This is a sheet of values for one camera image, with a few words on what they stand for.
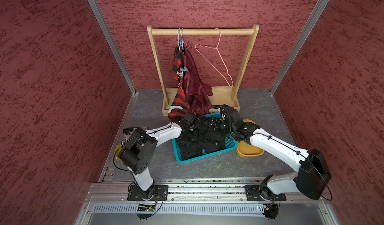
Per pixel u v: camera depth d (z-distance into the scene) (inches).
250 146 22.8
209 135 33.7
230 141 33.7
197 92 40.7
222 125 27.3
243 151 33.5
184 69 28.5
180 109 32.8
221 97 46.2
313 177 16.2
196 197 28.9
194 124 29.8
